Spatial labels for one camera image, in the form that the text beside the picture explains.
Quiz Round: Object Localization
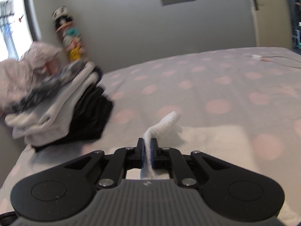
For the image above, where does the plush toy column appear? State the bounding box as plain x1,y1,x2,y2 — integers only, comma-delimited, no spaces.
52,6,87,62

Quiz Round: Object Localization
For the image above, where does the white textured garment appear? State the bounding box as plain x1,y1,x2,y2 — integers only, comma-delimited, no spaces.
126,111,260,180

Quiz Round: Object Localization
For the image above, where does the beige bedroom door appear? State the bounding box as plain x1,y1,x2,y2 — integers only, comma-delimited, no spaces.
249,0,292,50

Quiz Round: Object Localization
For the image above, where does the white charger with cable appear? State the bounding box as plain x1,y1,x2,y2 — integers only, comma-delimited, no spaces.
250,55,300,69

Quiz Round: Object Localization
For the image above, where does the window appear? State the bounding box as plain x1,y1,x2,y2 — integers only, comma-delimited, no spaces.
1,0,37,61

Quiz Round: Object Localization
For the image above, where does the grey folded sweater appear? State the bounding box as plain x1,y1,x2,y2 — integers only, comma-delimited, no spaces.
5,91,82,147

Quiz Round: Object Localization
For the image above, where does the black floral folded garment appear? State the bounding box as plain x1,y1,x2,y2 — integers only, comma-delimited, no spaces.
11,60,88,113

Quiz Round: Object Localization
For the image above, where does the light grey folded garment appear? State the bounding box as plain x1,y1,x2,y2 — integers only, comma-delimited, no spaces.
5,61,98,136

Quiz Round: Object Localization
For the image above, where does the crumpled pink grey duvet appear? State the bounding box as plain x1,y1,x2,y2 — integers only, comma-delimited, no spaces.
1,41,62,114

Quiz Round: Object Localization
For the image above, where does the grey pink-dotted bedsheet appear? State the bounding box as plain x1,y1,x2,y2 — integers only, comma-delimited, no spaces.
1,47,300,225

